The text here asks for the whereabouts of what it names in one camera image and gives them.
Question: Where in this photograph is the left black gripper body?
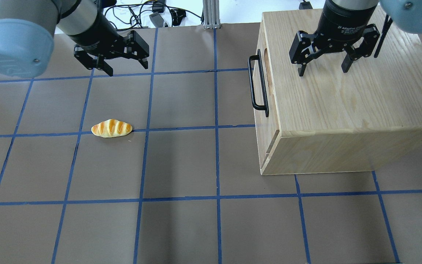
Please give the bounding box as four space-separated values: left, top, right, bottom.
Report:
64 15 138 61

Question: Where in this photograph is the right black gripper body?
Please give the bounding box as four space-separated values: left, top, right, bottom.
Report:
313 0 374 52

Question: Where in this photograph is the black drawer handle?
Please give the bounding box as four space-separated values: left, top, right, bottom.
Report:
248 49 270 118

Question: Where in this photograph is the wooden drawer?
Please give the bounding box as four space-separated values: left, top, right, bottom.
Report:
254 47 281 165

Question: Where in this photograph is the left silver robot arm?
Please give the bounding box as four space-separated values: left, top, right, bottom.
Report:
0 0 149 78

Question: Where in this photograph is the wooden drawer cabinet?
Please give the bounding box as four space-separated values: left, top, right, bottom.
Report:
254 10 422 175

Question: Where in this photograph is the toy bread roll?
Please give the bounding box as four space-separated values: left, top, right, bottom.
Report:
91 119 133 138

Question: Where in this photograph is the aluminium frame post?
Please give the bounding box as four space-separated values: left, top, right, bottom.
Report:
202 0 221 29

